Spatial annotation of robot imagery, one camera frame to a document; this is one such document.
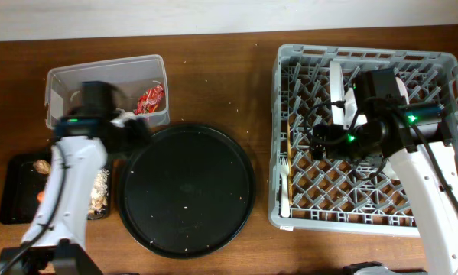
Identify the wooden chopstick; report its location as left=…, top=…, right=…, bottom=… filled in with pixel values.
left=286, top=119, right=293, bottom=206

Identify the red snack wrapper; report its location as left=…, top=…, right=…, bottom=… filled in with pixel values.
left=134, top=85, right=165, bottom=115

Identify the grey plate with food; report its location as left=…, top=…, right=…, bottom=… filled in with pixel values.
left=329, top=61, right=345, bottom=125

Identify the white plastic fork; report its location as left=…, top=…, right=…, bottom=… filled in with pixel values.
left=279, top=157, right=291, bottom=218

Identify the brown cookie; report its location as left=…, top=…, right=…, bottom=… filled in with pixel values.
left=33, top=160, right=51, bottom=175

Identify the orange carrot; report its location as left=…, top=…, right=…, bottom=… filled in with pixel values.
left=37, top=191, right=44, bottom=203

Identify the white paper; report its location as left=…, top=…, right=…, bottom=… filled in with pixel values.
left=118, top=109, right=136, bottom=119

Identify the small white cup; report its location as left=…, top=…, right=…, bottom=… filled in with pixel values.
left=383, top=169, right=399, bottom=180

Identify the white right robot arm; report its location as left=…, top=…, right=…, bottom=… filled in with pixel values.
left=304, top=63, right=458, bottom=274

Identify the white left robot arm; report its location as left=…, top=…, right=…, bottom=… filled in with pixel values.
left=0, top=81, right=151, bottom=274

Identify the grey plastic dishwasher rack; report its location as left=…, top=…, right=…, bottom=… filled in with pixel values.
left=268, top=44, right=458, bottom=237

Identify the clear plastic waste bin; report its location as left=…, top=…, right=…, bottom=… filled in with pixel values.
left=44, top=54, right=170, bottom=129

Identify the pile of rice and scraps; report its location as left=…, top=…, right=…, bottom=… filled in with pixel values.
left=88, top=169, right=110, bottom=219

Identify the round black tray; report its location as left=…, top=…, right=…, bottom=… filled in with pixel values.
left=117, top=124, right=255, bottom=259

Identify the black rectangular tray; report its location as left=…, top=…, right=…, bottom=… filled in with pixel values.
left=0, top=152, right=114, bottom=225

